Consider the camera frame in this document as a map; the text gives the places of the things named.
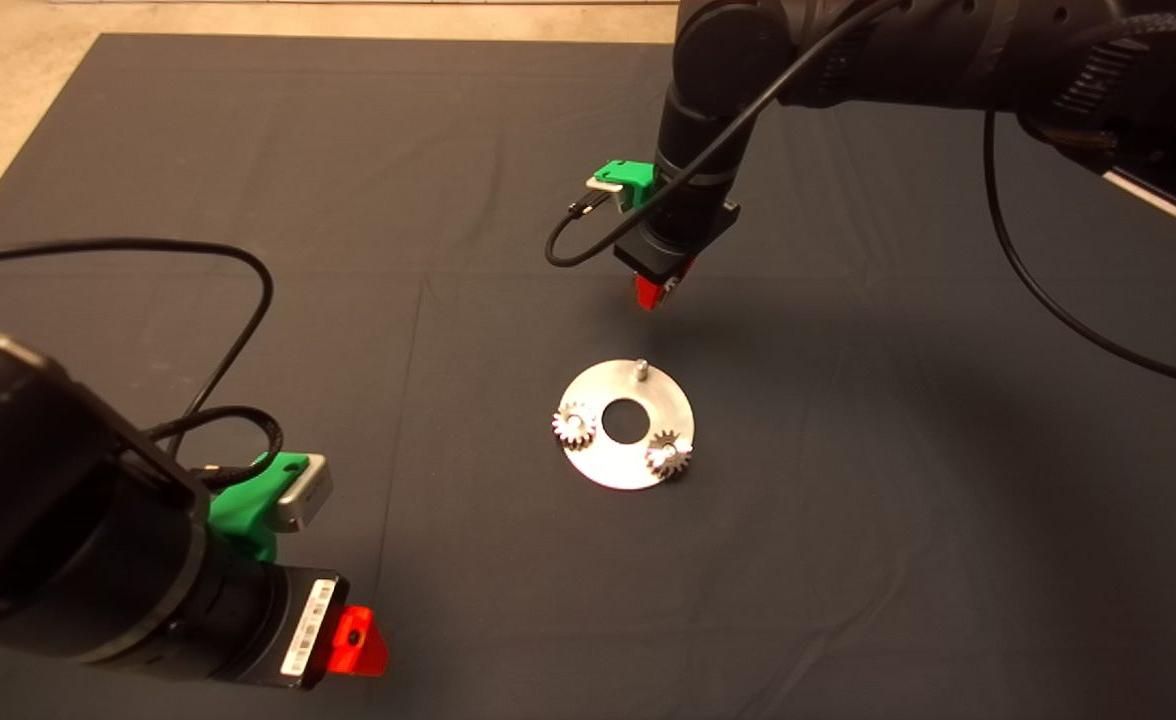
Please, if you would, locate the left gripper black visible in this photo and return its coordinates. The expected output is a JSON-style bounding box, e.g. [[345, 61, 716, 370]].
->
[[244, 565, 390, 693]]

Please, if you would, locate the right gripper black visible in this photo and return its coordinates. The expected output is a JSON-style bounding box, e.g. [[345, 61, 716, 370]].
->
[[613, 198, 743, 314]]

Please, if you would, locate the round metal carrier plate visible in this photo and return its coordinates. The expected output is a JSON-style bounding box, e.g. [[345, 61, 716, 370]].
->
[[558, 358, 697, 491]]

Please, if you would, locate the dark grey table cloth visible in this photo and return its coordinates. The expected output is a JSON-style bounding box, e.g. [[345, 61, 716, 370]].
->
[[0, 33, 1176, 720]]

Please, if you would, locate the black camera cable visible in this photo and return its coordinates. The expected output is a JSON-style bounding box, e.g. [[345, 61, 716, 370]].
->
[[544, 0, 1176, 395]]

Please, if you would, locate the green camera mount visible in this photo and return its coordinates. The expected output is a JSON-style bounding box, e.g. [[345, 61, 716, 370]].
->
[[206, 450, 311, 563], [592, 159, 660, 214]]

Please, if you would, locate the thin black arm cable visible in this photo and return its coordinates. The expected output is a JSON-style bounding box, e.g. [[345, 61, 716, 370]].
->
[[0, 236, 287, 491]]

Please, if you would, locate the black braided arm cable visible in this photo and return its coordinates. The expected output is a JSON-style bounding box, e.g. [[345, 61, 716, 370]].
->
[[1088, 8, 1176, 53]]

